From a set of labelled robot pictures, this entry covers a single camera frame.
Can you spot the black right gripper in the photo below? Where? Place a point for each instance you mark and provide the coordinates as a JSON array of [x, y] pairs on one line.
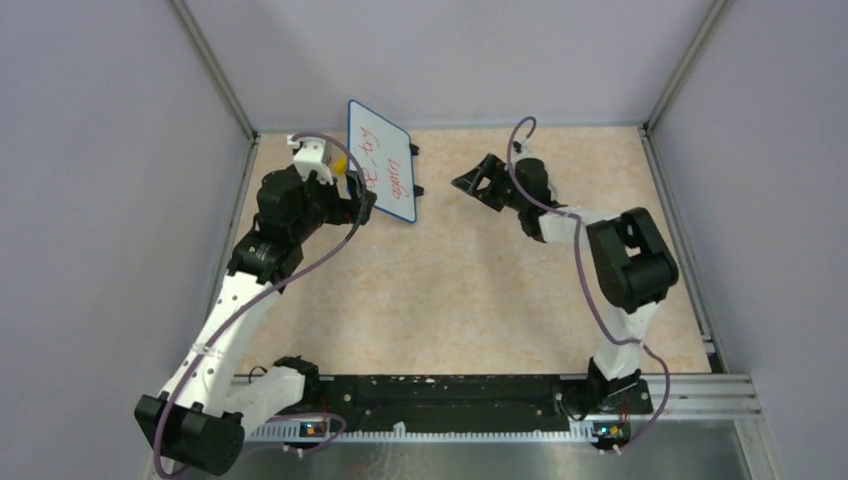
[[491, 166]]

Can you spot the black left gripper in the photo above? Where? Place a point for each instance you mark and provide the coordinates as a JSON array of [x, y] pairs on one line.
[[356, 209]]

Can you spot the blue framed whiteboard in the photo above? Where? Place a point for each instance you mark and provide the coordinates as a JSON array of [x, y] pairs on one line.
[[385, 152]]

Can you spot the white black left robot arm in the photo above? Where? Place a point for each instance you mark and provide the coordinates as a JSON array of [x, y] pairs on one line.
[[194, 421]]

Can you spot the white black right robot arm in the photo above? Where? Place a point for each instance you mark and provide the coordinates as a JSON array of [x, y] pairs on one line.
[[624, 268]]

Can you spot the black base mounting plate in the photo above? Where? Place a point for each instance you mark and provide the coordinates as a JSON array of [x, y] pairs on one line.
[[435, 419]]

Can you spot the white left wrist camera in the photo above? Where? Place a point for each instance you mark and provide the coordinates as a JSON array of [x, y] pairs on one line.
[[311, 159]]

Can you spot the white cable duct strip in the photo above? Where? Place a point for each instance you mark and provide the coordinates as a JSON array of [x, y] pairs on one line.
[[289, 432]]

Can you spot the aluminium front rail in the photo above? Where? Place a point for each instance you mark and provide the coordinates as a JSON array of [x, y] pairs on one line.
[[679, 396]]

